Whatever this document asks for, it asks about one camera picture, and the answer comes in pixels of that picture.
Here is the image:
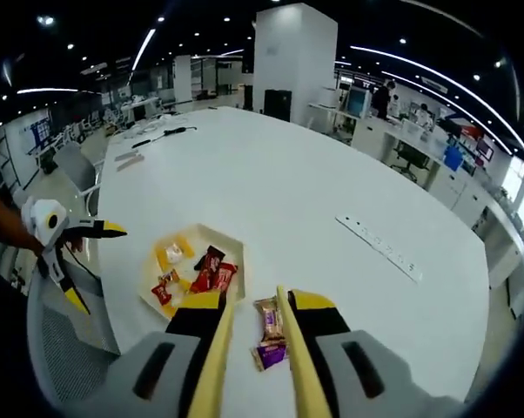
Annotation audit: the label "brown purple food packet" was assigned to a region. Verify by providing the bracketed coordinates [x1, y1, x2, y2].
[253, 296, 286, 346]

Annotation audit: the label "light blue display panel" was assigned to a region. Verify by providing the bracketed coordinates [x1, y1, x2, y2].
[346, 84, 372, 118]

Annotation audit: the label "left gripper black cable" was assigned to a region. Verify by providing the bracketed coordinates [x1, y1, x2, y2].
[65, 252, 103, 280]

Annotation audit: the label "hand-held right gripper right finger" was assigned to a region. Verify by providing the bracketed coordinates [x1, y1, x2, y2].
[286, 289, 467, 418]

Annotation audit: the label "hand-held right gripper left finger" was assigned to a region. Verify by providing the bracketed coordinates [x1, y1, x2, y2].
[48, 290, 223, 418]

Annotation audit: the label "black long tool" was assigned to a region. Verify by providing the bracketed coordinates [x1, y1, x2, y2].
[131, 125, 198, 150]

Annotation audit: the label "blue storage box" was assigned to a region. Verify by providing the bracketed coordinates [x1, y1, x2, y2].
[444, 145, 464, 172]

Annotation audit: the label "small red candy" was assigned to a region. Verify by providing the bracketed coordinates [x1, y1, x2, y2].
[151, 281, 172, 303]

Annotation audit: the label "blue wall poster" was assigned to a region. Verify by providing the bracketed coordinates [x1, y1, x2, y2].
[24, 115, 54, 153]

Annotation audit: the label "grey mesh office chair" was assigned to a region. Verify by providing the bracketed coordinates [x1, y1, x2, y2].
[26, 269, 124, 404]

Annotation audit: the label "white square pillar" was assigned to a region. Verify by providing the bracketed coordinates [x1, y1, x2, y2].
[252, 3, 338, 125]

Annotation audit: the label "yellow food tongs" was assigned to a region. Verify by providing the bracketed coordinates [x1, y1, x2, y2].
[186, 285, 334, 418]

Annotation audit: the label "red wall display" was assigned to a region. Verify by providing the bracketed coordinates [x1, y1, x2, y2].
[455, 124, 494, 165]

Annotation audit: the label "beige hexagonal container tray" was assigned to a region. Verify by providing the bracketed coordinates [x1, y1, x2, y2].
[139, 222, 245, 321]

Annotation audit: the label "black office chair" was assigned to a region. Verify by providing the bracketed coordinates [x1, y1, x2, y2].
[394, 141, 431, 184]

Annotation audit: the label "black box cabinet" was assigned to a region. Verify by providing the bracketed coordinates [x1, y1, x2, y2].
[264, 89, 292, 123]

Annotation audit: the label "long curved ceiling light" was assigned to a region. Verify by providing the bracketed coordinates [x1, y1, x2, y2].
[381, 69, 518, 154]
[350, 45, 524, 173]

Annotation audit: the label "long red food packet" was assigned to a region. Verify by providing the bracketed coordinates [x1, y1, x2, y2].
[189, 260, 218, 293]

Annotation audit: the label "long white counter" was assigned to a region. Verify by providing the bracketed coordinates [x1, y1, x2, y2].
[307, 102, 524, 288]

